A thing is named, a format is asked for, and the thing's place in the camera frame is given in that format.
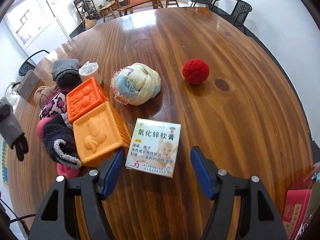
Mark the light orange rubber cube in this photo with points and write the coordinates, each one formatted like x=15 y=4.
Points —
x=99 y=133

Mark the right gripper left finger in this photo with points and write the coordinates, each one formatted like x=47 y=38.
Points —
x=56 y=216

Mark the grey cardboard box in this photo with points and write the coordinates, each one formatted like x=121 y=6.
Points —
x=27 y=85

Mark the red yarn ball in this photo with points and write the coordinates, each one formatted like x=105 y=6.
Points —
x=195 y=71

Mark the left black metal chair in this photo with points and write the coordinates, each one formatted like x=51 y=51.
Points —
x=27 y=66

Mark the cream blue knotted cloth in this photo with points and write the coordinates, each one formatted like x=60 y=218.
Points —
x=135 y=84

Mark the white plastic cup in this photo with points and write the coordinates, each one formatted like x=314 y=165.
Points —
x=90 y=69

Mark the near black metal chair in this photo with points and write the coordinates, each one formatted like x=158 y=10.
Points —
x=238 y=14

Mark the background wooden bench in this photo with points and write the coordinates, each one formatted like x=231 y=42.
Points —
x=156 y=4

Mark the red cardboard storage box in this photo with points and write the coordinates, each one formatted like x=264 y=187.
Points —
x=301 y=204

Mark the small wooden side bench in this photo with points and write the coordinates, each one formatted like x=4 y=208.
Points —
x=108 y=10

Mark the pink knotted rubber tube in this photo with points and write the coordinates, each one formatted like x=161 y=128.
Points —
x=63 y=170

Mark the grey knit beanie bundle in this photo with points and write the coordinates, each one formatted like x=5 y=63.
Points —
x=65 y=72

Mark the navy grey sock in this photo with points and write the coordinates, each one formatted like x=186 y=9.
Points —
x=59 y=142

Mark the pink leopard sock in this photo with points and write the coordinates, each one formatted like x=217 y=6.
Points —
x=56 y=105

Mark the dark orange rubber cube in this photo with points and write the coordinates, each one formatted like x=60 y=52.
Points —
x=84 y=98

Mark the tan knotted cloth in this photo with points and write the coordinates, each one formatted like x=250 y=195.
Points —
x=44 y=93

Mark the black plant shelf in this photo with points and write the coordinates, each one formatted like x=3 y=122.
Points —
x=86 y=9

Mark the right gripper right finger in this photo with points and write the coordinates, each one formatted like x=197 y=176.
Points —
x=258 y=217

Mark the straw broom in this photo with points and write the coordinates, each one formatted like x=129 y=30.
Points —
x=88 y=24

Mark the white ointment box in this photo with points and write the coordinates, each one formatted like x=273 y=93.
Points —
x=153 y=147

